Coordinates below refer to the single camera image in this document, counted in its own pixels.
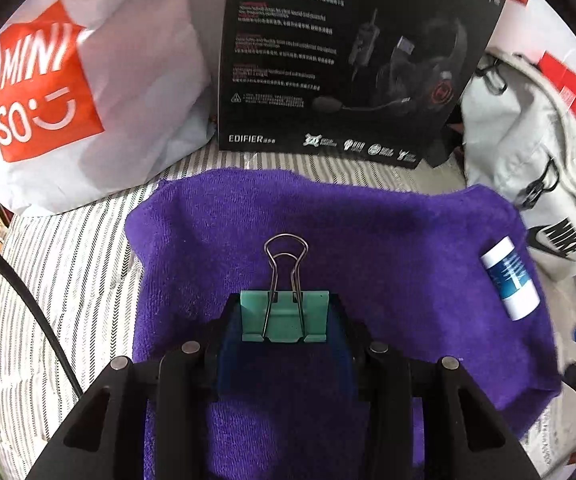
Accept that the green binder clip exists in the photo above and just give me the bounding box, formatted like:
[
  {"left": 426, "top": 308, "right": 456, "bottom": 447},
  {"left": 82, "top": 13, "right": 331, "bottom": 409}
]
[{"left": 239, "top": 233, "right": 330, "bottom": 344}]

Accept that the white blue bottle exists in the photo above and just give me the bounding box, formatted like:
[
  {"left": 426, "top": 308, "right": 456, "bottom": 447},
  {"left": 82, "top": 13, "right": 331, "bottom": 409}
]
[{"left": 480, "top": 236, "right": 541, "bottom": 322}]

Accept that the newspaper sheet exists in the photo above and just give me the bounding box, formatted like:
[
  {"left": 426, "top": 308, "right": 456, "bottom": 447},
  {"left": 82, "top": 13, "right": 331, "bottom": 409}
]
[{"left": 520, "top": 389, "right": 576, "bottom": 479}]

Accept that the purple towel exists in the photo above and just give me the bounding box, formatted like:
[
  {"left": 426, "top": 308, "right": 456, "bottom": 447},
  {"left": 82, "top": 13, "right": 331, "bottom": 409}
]
[{"left": 125, "top": 169, "right": 561, "bottom": 479}]

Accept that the striped bed sheet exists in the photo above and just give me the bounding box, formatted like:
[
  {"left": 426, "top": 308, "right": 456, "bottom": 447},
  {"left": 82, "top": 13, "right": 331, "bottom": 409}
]
[{"left": 0, "top": 143, "right": 466, "bottom": 479}]

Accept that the grey Nike waist bag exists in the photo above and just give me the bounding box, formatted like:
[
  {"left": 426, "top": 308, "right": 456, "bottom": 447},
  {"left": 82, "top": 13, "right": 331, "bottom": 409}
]
[{"left": 460, "top": 48, "right": 576, "bottom": 281}]

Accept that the black headset box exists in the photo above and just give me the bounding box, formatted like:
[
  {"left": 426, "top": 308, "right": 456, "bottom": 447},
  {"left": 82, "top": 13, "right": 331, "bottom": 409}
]
[{"left": 217, "top": 0, "right": 505, "bottom": 168}]

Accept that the white Miniso plastic bag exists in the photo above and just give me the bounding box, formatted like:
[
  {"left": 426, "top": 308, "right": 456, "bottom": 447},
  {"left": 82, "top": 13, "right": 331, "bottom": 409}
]
[{"left": 0, "top": 0, "right": 211, "bottom": 214}]

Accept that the black cable left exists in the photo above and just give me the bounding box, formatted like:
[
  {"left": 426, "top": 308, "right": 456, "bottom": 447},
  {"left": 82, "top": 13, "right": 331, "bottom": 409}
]
[{"left": 0, "top": 226, "right": 85, "bottom": 401}]

